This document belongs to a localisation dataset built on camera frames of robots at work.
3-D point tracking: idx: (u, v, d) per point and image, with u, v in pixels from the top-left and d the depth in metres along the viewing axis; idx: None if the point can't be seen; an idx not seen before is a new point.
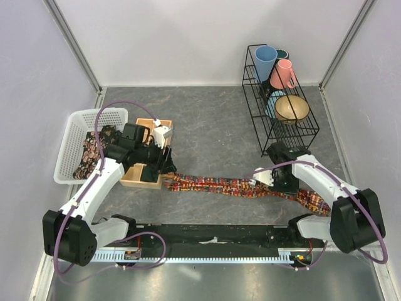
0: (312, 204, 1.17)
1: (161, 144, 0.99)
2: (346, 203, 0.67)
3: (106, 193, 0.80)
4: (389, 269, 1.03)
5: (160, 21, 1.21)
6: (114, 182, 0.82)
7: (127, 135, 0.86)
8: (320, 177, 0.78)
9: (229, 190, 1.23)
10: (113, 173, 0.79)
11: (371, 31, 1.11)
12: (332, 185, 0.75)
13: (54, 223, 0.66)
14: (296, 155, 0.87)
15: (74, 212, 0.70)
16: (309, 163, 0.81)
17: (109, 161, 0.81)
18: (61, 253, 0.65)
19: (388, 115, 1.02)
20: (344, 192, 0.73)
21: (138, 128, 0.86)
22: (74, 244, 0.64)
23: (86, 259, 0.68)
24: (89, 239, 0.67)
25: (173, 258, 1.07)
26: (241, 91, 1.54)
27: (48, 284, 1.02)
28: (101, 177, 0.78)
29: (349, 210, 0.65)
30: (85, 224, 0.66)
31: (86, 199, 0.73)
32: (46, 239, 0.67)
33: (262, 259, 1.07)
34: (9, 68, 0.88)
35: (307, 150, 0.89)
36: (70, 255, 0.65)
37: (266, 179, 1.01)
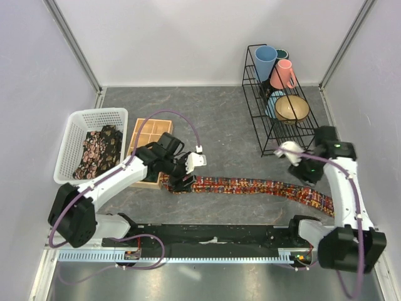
0: (314, 201, 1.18)
1: (188, 168, 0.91)
2: (348, 232, 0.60)
3: (123, 187, 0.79)
4: (388, 268, 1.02)
5: (160, 21, 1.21)
6: (133, 181, 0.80)
7: (160, 143, 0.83)
8: (344, 194, 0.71)
9: (230, 189, 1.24)
10: (137, 171, 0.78)
11: (371, 31, 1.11)
12: (348, 208, 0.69)
13: (67, 195, 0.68)
14: (339, 152, 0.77)
15: (88, 192, 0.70)
16: (344, 173, 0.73)
17: (137, 159, 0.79)
18: (60, 227, 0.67)
19: (388, 115, 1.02)
20: (354, 222, 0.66)
21: (174, 140, 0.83)
22: (75, 224, 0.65)
23: (79, 242, 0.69)
24: (89, 225, 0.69)
25: (173, 258, 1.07)
26: (241, 91, 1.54)
27: (48, 284, 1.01)
28: (124, 171, 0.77)
29: (347, 240, 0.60)
30: (92, 209, 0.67)
31: (102, 185, 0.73)
32: (54, 208, 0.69)
33: (262, 259, 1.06)
34: (9, 69, 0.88)
35: (354, 156, 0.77)
36: (66, 232, 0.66)
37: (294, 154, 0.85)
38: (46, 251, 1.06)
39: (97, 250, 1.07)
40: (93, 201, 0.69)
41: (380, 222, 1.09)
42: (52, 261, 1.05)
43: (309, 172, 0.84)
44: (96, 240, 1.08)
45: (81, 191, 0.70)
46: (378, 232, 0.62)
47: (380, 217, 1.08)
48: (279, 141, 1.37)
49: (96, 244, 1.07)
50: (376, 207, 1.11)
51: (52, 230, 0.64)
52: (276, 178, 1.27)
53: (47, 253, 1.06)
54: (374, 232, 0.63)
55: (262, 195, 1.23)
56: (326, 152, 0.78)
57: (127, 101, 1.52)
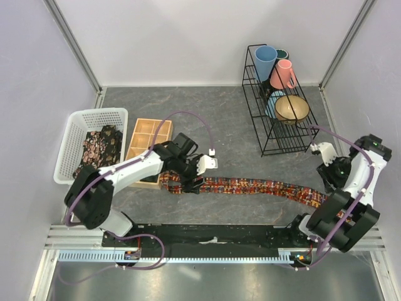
0: (314, 202, 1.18)
1: (199, 170, 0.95)
2: (343, 195, 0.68)
3: (139, 178, 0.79)
4: (389, 269, 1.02)
5: (160, 21, 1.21)
6: (148, 173, 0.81)
7: (176, 142, 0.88)
8: (360, 174, 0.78)
9: (230, 189, 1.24)
10: (154, 164, 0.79)
11: (371, 31, 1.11)
12: (357, 184, 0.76)
13: (88, 177, 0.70)
14: (374, 148, 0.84)
15: (108, 176, 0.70)
16: (368, 160, 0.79)
17: (155, 154, 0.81)
18: (77, 207, 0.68)
19: (388, 115, 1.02)
20: (355, 192, 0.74)
21: (188, 140, 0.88)
22: (92, 205, 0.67)
23: (92, 224, 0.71)
24: (104, 207, 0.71)
25: (173, 258, 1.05)
26: (241, 91, 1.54)
27: (48, 285, 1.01)
28: (142, 162, 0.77)
29: (339, 200, 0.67)
30: (111, 190, 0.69)
31: (122, 171, 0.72)
32: (72, 187, 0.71)
33: (262, 259, 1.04)
34: (9, 69, 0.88)
35: (387, 157, 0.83)
36: (82, 212, 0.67)
37: (327, 156, 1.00)
38: (46, 251, 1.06)
39: (96, 250, 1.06)
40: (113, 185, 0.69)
41: (380, 221, 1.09)
42: (52, 261, 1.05)
43: (339, 174, 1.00)
44: (96, 240, 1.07)
45: (101, 174, 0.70)
46: (373, 209, 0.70)
47: (380, 218, 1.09)
48: (279, 141, 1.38)
49: (96, 244, 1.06)
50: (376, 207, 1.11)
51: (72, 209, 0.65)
52: (276, 178, 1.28)
53: (47, 253, 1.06)
54: (369, 207, 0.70)
55: (262, 195, 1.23)
56: (359, 146, 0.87)
57: (127, 101, 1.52)
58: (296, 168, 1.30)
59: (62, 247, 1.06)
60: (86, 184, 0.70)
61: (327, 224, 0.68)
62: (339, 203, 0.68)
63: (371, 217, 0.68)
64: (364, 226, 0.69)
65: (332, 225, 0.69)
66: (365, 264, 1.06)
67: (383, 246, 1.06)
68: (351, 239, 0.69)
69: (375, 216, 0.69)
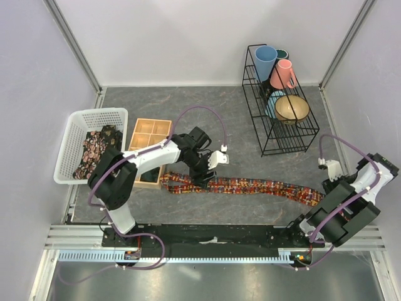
0: (314, 202, 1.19)
1: (211, 165, 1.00)
2: (347, 187, 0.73)
3: (156, 165, 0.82)
4: (389, 269, 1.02)
5: (160, 21, 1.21)
6: (165, 161, 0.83)
7: (192, 135, 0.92)
8: (367, 175, 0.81)
9: (230, 189, 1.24)
10: (173, 152, 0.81)
11: (371, 31, 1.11)
12: (363, 184, 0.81)
13: (112, 159, 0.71)
14: (383, 162, 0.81)
15: (131, 159, 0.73)
16: (374, 168, 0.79)
17: (173, 143, 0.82)
18: (100, 188, 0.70)
19: (388, 115, 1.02)
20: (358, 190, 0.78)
21: (204, 135, 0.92)
22: (115, 187, 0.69)
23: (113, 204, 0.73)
24: (126, 190, 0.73)
25: (173, 258, 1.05)
26: (241, 91, 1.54)
27: (48, 285, 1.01)
28: (161, 149, 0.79)
29: (341, 190, 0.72)
30: (134, 174, 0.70)
31: (145, 156, 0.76)
32: (96, 168, 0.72)
33: (262, 259, 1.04)
34: (9, 68, 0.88)
35: (395, 172, 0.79)
36: (104, 193, 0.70)
37: (333, 173, 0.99)
38: (46, 251, 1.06)
39: (97, 250, 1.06)
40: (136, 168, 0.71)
41: (380, 221, 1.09)
42: (52, 261, 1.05)
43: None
44: (96, 240, 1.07)
45: (124, 157, 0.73)
46: (374, 206, 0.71)
47: (380, 217, 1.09)
48: (279, 141, 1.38)
49: (96, 244, 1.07)
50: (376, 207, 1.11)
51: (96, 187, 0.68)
52: (276, 178, 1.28)
53: (47, 253, 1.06)
54: (371, 205, 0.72)
55: (262, 195, 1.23)
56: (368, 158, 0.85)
57: (127, 101, 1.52)
58: (296, 167, 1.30)
59: (62, 247, 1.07)
60: (110, 166, 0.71)
61: (325, 214, 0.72)
62: (341, 193, 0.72)
63: (371, 213, 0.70)
64: (363, 221, 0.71)
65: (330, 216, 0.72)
66: (365, 265, 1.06)
67: (383, 246, 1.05)
68: (347, 232, 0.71)
69: (374, 212, 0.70)
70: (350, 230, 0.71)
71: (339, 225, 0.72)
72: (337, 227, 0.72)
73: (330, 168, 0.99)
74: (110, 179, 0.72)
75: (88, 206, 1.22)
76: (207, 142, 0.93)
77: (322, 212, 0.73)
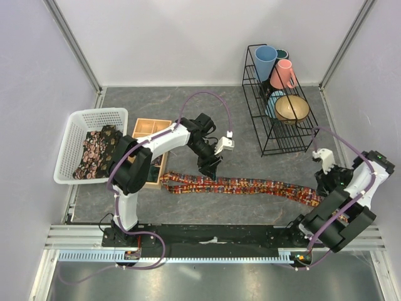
0: (314, 202, 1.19)
1: (217, 150, 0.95)
2: (342, 192, 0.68)
3: (166, 150, 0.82)
4: (388, 269, 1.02)
5: (160, 21, 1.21)
6: (174, 145, 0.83)
7: (198, 120, 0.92)
8: (361, 177, 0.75)
9: (230, 189, 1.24)
10: (183, 134, 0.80)
11: (371, 31, 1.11)
12: (358, 186, 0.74)
13: (128, 145, 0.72)
14: (378, 160, 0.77)
15: (145, 145, 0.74)
16: (369, 168, 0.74)
17: (182, 126, 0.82)
18: (118, 174, 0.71)
19: (388, 115, 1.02)
20: (354, 194, 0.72)
21: (210, 120, 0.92)
22: (133, 171, 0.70)
23: (131, 189, 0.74)
24: (144, 173, 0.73)
25: (173, 258, 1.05)
26: (241, 91, 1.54)
27: (48, 285, 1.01)
28: (172, 133, 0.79)
29: (337, 197, 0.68)
30: (150, 157, 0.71)
31: (157, 140, 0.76)
32: (114, 155, 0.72)
33: (263, 259, 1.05)
34: (9, 69, 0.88)
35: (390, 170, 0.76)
36: (123, 178, 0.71)
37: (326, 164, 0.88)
38: (47, 251, 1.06)
39: (96, 250, 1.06)
40: (151, 152, 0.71)
41: (380, 221, 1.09)
42: (52, 261, 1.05)
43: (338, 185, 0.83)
44: (96, 240, 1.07)
45: (139, 143, 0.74)
46: (369, 211, 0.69)
47: (380, 218, 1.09)
48: (279, 141, 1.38)
49: (96, 244, 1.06)
50: (376, 207, 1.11)
51: (114, 171, 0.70)
52: (276, 178, 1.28)
53: (47, 253, 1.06)
54: (366, 209, 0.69)
55: (262, 195, 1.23)
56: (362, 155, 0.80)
57: (127, 101, 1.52)
58: (296, 167, 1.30)
59: (62, 247, 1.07)
60: (126, 152, 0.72)
61: (322, 221, 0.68)
62: (338, 199, 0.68)
63: (366, 217, 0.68)
64: (359, 226, 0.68)
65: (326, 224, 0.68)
66: (364, 264, 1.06)
67: (383, 246, 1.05)
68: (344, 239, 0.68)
69: (371, 216, 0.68)
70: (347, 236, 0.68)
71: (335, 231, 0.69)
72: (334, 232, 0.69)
73: (324, 160, 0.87)
74: (128, 165, 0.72)
75: (88, 206, 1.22)
76: (212, 128, 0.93)
77: (319, 219, 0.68)
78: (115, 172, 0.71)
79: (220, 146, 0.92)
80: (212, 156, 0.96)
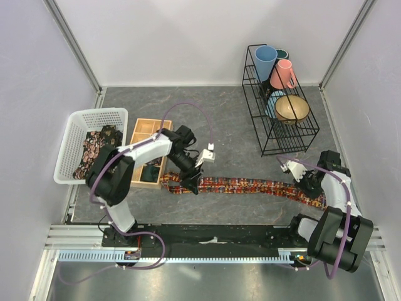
0: (316, 201, 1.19)
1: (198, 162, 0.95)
2: (336, 212, 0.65)
3: (148, 160, 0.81)
4: (389, 269, 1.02)
5: (160, 21, 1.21)
6: (156, 155, 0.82)
7: (179, 132, 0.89)
8: (336, 191, 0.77)
9: (231, 189, 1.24)
10: (165, 143, 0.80)
11: (371, 32, 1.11)
12: (341, 200, 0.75)
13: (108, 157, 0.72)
14: (337, 168, 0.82)
15: (127, 153, 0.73)
16: (337, 179, 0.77)
17: (164, 137, 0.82)
18: (99, 187, 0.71)
19: (388, 115, 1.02)
20: (345, 209, 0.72)
21: (191, 132, 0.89)
22: (114, 182, 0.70)
23: (114, 200, 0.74)
24: (125, 183, 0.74)
25: (173, 258, 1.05)
26: (241, 92, 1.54)
27: (47, 285, 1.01)
28: (154, 142, 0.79)
29: (334, 217, 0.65)
30: (130, 167, 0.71)
31: (139, 149, 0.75)
32: (93, 166, 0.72)
33: (263, 259, 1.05)
34: (9, 68, 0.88)
35: (348, 173, 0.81)
36: (104, 190, 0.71)
37: (297, 174, 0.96)
38: (47, 251, 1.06)
39: (97, 250, 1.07)
40: (133, 161, 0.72)
41: (380, 221, 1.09)
42: (52, 261, 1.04)
43: (309, 188, 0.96)
44: (96, 240, 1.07)
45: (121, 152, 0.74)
46: (366, 219, 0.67)
47: (380, 218, 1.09)
48: (279, 141, 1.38)
49: (96, 244, 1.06)
50: (376, 207, 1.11)
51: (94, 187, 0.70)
52: (276, 177, 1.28)
53: (47, 253, 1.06)
54: (361, 219, 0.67)
55: (262, 195, 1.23)
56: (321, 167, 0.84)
57: (127, 101, 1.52)
58: None
59: (62, 247, 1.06)
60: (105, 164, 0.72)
61: (329, 246, 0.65)
62: (335, 219, 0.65)
63: (367, 228, 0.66)
64: (364, 239, 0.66)
65: (336, 248, 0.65)
66: (365, 264, 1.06)
67: (383, 246, 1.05)
68: (356, 256, 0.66)
69: (369, 226, 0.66)
70: (358, 253, 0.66)
71: (346, 251, 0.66)
72: (344, 253, 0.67)
73: (293, 170, 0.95)
74: (108, 175, 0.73)
75: (88, 206, 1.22)
76: (193, 140, 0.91)
77: (326, 245, 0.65)
78: (97, 185, 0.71)
79: (201, 158, 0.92)
80: (193, 168, 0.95)
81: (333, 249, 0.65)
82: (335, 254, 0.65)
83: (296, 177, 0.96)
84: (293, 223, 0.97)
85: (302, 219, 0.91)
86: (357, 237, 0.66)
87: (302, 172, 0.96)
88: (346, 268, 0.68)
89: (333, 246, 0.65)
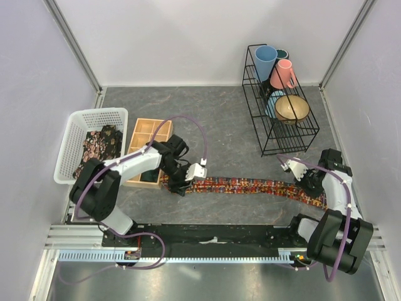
0: (316, 201, 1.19)
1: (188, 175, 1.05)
2: (336, 214, 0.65)
3: (135, 174, 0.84)
4: (389, 269, 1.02)
5: (160, 21, 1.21)
6: (145, 167, 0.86)
7: (170, 142, 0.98)
8: (338, 192, 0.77)
9: (231, 189, 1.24)
10: (153, 157, 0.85)
11: (371, 31, 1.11)
12: (341, 201, 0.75)
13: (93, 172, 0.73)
14: (338, 167, 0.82)
15: (114, 167, 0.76)
16: (339, 179, 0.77)
17: (153, 149, 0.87)
18: (83, 202, 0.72)
19: (388, 115, 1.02)
20: (345, 211, 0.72)
21: (182, 142, 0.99)
22: (99, 199, 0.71)
23: (99, 216, 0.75)
24: (110, 199, 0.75)
25: (173, 258, 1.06)
26: (241, 91, 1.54)
27: (47, 285, 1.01)
28: (143, 155, 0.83)
29: (333, 221, 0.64)
30: (116, 182, 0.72)
31: (126, 163, 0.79)
32: (78, 182, 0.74)
33: (263, 259, 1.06)
34: (9, 68, 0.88)
35: (349, 172, 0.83)
36: (89, 205, 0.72)
37: (297, 172, 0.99)
38: (47, 251, 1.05)
39: (97, 250, 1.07)
40: (119, 175, 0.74)
41: (380, 221, 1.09)
42: (52, 261, 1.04)
43: (311, 187, 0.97)
44: (96, 240, 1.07)
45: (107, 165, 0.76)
46: (366, 221, 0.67)
47: (380, 218, 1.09)
48: (279, 141, 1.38)
49: (96, 244, 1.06)
50: (376, 207, 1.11)
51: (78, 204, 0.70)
52: (276, 177, 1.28)
53: (47, 253, 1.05)
54: (361, 221, 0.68)
55: (262, 195, 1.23)
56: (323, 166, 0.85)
57: (127, 101, 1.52)
58: None
59: (62, 247, 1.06)
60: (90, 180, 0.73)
61: (328, 248, 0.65)
62: (334, 222, 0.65)
63: (366, 231, 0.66)
64: (364, 241, 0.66)
65: (335, 250, 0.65)
66: (364, 264, 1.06)
67: (383, 246, 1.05)
68: (356, 258, 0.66)
69: (369, 228, 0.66)
70: (358, 254, 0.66)
71: (345, 253, 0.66)
72: (344, 256, 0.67)
73: (293, 170, 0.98)
74: (93, 190, 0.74)
75: None
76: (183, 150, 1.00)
77: (325, 248, 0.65)
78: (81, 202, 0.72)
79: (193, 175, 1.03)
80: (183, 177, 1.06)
81: (333, 251, 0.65)
82: (334, 256, 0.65)
83: (296, 175, 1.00)
84: (294, 224, 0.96)
85: (302, 220, 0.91)
86: (357, 239, 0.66)
87: (303, 170, 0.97)
88: (346, 269, 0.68)
89: (333, 248, 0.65)
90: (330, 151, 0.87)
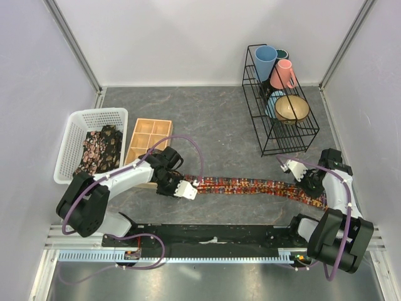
0: (316, 201, 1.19)
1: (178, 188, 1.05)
2: (336, 214, 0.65)
3: (126, 187, 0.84)
4: (389, 269, 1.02)
5: (160, 21, 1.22)
6: (136, 181, 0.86)
7: (164, 154, 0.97)
8: (338, 192, 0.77)
9: (231, 190, 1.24)
10: (145, 171, 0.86)
11: (371, 31, 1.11)
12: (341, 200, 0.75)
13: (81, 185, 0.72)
14: (338, 166, 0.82)
15: (103, 182, 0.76)
16: (339, 177, 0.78)
17: (146, 163, 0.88)
18: (71, 217, 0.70)
19: (388, 115, 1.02)
20: (345, 210, 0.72)
21: (176, 154, 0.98)
22: (86, 213, 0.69)
23: (88, 231, 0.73)
24: (99, 214, 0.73)
25: (173, 258, 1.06)
26: (241, 91, 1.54)
27: (47, 285, 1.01)
28: (134, 169, 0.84)
29: (333, 221, 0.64)
30: (105, 195, 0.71)
31: (116, 177, 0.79)
32: (66, 196, 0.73)
33: (262, 259, 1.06)
34: (9, 68, 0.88)
35: (349, 170, 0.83)
36: (76, 221, 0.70)
37: (297, 173, 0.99)
38: (46, 251, 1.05)
39: (97, 250, 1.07)
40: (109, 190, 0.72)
41: (380, 221, 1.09)
42: (52, 261, 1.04)
43: (311, 187, 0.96)
44: (96, 240, 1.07)
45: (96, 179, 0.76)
46: (366, 221, 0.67)
47: (380, 218, 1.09)
48: (279, 141, 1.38)
49: (96, 244, 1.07)
50: (376, 207, 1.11)
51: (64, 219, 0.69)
52: (276, 177, 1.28)
53: (47, 253, 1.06)
54: (362, 221, 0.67)
55: (262, 195, 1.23)
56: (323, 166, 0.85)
57: (127, 101, 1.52)
58: None
59: (62, 247, 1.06)
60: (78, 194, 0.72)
61: (329, 248, 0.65)
62: (333, 224, 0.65)
63: (367, 229, 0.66)
64: (364, 240, 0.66)
65: (335, 249, 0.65)
66: (364, 264, 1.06)
67: (383, 246, 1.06)
68: (356, 257, 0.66)
69: (369, 227, 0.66)
70: (358, 254, 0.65)
71: (346, 252, 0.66)
72: (344, 254, 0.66)
73: (293, 170, 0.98)
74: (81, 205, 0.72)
75: None
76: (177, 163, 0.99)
77: (325, 247, 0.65)
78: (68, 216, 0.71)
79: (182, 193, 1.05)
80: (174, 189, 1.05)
81: (333, 250, 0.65)
82: (334, 256, 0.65)
83: (296, 176, 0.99)
84: (293, 224, 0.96)
85: (302, 221, 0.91)
86: (357, 237, 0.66)
87: (302, 171, 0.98)
88: (346, 268, 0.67)
89: (333, 247, 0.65)
90: (330, 151, 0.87)
